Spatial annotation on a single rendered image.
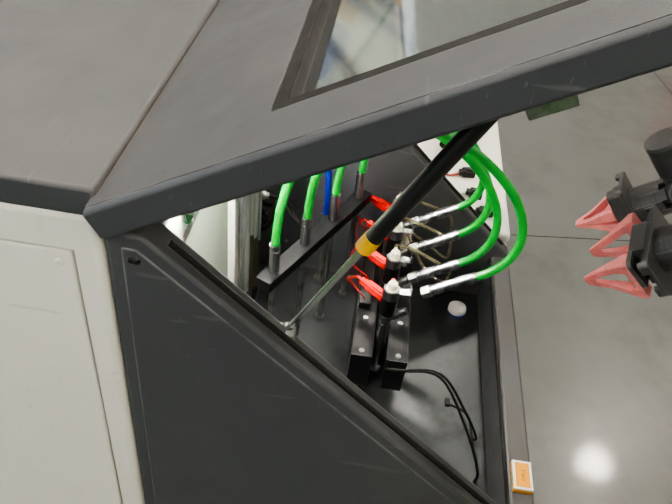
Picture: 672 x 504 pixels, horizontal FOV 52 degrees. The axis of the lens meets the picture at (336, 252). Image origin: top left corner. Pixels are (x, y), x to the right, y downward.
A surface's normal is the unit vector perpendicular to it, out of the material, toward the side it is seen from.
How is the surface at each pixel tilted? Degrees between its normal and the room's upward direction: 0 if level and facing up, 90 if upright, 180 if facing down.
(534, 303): 0
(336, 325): 0
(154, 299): 90
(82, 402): 90
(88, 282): 90
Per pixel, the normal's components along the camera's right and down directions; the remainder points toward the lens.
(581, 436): 0.11, -0.74
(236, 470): -0.11, 0.65
